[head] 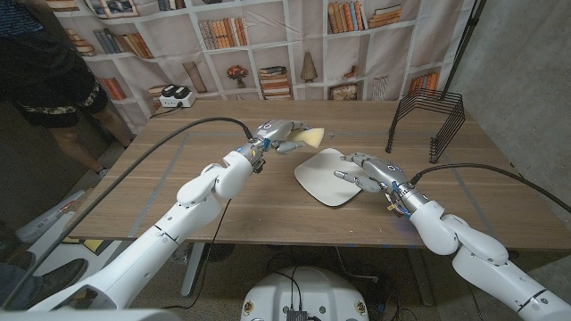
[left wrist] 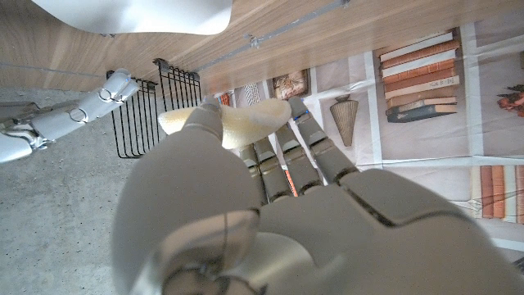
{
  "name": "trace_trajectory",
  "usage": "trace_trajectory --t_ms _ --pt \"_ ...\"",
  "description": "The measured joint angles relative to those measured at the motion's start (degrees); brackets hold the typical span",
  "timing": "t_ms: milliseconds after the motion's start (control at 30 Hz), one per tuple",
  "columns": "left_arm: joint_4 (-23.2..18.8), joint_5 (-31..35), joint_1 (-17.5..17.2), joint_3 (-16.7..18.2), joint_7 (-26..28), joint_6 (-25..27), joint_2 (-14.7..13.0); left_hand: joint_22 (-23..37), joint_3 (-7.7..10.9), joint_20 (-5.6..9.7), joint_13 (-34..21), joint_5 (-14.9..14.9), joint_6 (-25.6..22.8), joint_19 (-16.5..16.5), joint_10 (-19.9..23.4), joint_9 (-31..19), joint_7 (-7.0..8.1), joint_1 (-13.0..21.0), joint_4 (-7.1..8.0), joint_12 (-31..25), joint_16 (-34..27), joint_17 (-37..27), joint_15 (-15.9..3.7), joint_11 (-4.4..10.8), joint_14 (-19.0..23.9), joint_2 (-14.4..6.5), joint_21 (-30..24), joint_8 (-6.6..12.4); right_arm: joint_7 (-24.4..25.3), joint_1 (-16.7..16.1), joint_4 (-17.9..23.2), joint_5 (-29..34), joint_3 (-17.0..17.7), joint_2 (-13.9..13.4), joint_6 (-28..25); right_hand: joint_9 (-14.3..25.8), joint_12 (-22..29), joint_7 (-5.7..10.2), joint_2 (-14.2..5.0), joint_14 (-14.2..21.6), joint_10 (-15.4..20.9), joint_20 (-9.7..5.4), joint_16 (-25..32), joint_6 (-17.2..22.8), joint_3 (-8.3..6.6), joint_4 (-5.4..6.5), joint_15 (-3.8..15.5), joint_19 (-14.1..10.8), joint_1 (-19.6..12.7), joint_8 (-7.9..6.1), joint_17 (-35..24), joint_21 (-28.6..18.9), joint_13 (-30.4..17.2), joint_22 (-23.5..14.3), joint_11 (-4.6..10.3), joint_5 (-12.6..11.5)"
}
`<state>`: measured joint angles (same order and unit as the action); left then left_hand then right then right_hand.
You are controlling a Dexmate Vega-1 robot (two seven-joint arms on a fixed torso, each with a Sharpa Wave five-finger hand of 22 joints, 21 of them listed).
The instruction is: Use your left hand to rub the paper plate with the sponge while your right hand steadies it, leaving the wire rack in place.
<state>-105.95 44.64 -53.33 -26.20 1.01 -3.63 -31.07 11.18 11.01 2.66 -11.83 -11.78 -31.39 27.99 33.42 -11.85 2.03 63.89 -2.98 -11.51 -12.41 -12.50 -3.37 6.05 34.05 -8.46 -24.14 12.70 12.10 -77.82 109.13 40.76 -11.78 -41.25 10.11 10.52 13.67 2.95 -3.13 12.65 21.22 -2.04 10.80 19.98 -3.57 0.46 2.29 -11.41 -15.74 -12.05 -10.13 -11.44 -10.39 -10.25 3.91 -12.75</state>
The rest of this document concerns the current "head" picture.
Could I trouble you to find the thin black torso cable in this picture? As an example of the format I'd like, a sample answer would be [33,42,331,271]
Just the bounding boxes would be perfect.
[270,269,304,312]

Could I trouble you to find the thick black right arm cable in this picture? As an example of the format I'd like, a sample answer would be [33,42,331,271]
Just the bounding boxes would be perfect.
[409,161,571,214]

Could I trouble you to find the white square paper plate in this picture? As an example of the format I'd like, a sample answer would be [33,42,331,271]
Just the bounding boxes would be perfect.
[294,147,370,208]

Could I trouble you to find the grey tape strip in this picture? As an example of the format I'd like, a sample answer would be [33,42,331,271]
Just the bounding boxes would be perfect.
[128,132,191,237]
[439,151,505,249]

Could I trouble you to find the white floor box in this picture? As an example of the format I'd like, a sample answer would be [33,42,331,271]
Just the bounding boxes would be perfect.
[15,190,86,244]

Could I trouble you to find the black wire rack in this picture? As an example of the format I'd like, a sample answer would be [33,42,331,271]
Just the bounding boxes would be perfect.
[385,87,466,164]

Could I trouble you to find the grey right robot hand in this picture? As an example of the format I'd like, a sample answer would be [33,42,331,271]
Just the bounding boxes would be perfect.
[333,152,429,218]

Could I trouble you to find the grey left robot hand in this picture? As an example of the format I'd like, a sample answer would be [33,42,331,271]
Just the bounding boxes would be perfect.
[238,119,312,174]

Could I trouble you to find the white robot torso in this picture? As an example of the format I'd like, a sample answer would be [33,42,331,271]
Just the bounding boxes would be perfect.
[240,266,369,321]

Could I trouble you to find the grey table leg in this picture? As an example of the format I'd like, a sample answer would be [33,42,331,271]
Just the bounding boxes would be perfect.
[404,248,434,308]

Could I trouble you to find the seated person in jeans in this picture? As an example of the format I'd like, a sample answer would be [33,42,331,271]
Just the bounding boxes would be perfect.
[0,222,88,311]

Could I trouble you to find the yellow sponge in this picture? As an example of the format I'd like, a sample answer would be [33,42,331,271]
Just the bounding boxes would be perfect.
[288,127,326,150]

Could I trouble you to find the black power strip cable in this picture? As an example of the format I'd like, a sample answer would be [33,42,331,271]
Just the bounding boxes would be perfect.
[149,103,184,120]

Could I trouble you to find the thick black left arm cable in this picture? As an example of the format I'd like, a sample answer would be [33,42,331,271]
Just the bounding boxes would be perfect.
[0,116,254,309]

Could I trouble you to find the standing person in black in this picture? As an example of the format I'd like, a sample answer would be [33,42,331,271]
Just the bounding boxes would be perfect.
[0,0,131,179]

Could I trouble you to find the white table leg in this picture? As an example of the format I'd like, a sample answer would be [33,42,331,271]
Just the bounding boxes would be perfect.
[180,243,206,298]

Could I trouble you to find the white power strip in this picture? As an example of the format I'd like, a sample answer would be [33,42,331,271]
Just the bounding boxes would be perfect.
[158,84,196,109]

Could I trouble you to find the printed bookshelf backdrop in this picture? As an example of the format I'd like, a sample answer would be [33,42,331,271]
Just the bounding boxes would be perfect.
[44,0,475,135]

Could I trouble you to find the black tripod stand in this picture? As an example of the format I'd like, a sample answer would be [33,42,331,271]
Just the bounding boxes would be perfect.
[439,0,488,102]

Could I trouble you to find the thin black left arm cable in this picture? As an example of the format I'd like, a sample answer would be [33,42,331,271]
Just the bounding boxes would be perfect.
[164,198,233,311]

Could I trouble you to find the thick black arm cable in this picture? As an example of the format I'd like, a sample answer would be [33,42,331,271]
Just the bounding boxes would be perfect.
[0,116,254,309]
[409,161,571,214]

